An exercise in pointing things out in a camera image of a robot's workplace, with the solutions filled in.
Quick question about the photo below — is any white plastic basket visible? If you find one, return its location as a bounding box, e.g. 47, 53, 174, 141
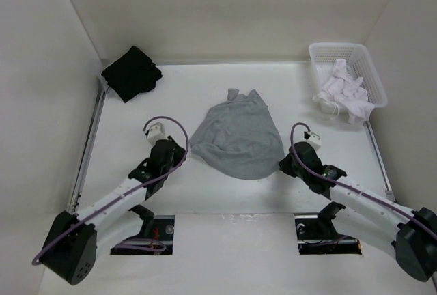
309, 42, 388, 108

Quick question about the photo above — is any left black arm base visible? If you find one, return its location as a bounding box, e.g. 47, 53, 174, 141
110, 205, 175, 255

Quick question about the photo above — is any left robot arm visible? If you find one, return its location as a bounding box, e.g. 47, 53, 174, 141
32, 136, 187, 285

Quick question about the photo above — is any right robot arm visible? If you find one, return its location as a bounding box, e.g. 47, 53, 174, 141
279, 142, 436, 282

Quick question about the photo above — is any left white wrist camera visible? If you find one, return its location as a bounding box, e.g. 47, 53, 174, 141
143, 122, 168, 146

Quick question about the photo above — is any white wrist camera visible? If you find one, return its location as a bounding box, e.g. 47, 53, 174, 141
304, 131, 322, 151
143, 122, 168, 146

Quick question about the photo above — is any folded black tank top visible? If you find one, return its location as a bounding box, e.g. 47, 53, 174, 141
101, 46, 163, 103

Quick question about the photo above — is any white tank top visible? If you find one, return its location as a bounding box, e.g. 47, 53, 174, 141
313, 59, 375, 124

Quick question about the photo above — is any grey tank top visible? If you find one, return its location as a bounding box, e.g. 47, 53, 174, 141
189, 89, 285, 180

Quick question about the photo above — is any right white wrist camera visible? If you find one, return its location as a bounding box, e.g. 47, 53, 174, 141
304, 131, 322, 151

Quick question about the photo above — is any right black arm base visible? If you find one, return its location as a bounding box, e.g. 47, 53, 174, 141
294, 202, 362, 255

